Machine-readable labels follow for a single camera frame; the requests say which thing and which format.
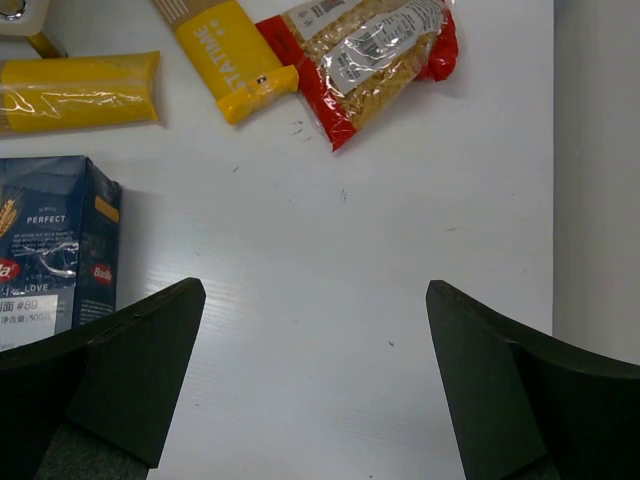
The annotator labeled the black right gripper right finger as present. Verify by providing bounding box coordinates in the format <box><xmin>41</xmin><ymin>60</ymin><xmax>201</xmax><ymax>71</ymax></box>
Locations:
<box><xmin>426</xmin><ymin>280</ymin><xmax>639</xmax><ymax>479</ymax></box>

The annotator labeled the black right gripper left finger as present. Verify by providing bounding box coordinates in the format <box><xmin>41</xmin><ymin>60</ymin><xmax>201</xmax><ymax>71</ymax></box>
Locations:
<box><xmin>1</xmin><ymin>278</ymin><xmax>206</xmax><ymax>479</ymax></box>

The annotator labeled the yellow clear spaghetti bag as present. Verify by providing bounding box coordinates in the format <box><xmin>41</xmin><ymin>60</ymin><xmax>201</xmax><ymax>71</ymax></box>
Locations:
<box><xmin>1</xmin><ymin>51</ymin><xmax>160</xmax><ymax>135</ymax></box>

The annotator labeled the yellow Pastatime spaghetti pack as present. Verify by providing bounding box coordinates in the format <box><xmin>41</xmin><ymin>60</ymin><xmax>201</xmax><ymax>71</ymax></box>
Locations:
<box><xmin>154</xmin><ymin>0</ymin><xmax>299</xmax><ymax>125</ymax></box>

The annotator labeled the red macaroni bag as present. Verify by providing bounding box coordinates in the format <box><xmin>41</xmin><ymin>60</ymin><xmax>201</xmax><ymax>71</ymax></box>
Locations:
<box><xmin>256</xmin><ymin>0</ymin><xmax>459</xmax><ymax>149</ymax></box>

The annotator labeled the blue Barilla pasta box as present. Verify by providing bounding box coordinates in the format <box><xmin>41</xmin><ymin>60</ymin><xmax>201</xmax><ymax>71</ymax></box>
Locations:
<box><xmin>1</xmin><ymin>156</ymin><xmax>122</xmax><ymax>350</ymax></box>

